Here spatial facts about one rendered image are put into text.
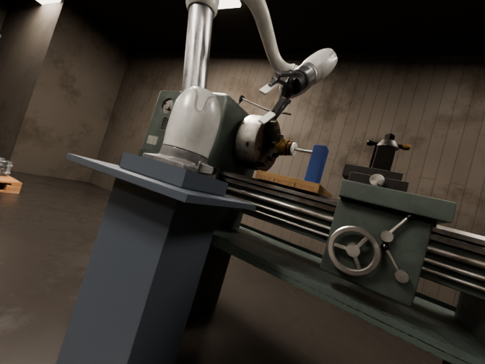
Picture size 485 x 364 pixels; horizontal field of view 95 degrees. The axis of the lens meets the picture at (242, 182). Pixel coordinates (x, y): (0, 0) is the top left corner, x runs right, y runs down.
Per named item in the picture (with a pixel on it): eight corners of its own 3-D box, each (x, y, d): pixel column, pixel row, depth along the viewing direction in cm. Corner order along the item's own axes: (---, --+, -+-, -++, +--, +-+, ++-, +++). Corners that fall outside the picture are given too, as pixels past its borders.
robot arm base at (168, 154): (196, 172, 61) (202, 152, 61) (139, 156, 70) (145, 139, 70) (226, 182, 77) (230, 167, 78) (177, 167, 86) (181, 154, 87)
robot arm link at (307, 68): (301, 58, 87) (291, 65, 85) (320, 67, 84) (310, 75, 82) (296, 79, 95) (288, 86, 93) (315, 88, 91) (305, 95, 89)
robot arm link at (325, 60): (324, 79, 85) (303, 93, 98) (347, 61, 90) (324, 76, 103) (309, 53, 83) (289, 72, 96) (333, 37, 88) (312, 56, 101)
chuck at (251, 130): (232, 154, 115) (254, 103, 121) (255, 176, 142) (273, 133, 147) (247, 157, 111) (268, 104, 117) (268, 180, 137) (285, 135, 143)
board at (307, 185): (255, 178, 107) (257, 170, 107) (280, 188, 138) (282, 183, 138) (317, 193, 91) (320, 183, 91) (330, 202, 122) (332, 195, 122)
